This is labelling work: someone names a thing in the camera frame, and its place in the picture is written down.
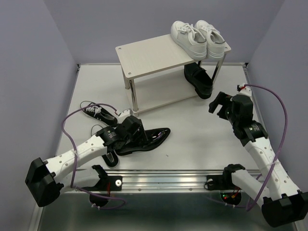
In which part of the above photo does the black loafer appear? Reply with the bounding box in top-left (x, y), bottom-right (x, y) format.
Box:
top-left (184, 63), bottom-right (213, 100)
top-left (115, 128), bottom-right (171, 156)

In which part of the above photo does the white sneaker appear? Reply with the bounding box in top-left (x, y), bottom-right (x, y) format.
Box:
top-left (171, 21), bottom-right (207, 61)
top-left (195, 20), bottom-right (226, 60)

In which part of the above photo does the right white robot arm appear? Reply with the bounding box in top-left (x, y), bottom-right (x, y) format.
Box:
top-left (205, 92), bottom-right (308, 228)

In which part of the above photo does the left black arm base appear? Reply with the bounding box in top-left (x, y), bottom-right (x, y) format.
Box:
top-left (83, 175), bottom-right (126, 210)

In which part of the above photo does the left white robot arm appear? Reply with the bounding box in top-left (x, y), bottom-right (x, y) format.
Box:
top-left (25, 116), bottom-right (145, 207)

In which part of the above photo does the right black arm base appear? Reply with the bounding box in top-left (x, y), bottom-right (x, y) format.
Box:
top-left (204, 175), bottom-right (242, 206)

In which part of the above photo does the black canvas sneaker near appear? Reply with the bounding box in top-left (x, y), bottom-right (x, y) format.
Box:
top-left (90, 124), bottom-right (120, 168)

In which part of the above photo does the black canvas sneaker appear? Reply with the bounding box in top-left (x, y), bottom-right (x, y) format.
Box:
top-left (79, 101), bottom-right (118, 127)
top-left (90, 124), bottom-right (120, 168)

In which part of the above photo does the black canvas sneaker far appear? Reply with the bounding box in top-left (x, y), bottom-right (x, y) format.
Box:
top-left (79, 101), bottom-right (118, 127)

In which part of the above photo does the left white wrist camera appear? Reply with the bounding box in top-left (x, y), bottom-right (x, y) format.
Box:
top-left (115, 109), bottom-right (133, 118)

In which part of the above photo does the aluminium mounting rail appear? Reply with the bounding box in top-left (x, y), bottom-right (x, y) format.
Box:
top-left (67, 168), bottom-right (265, 193)

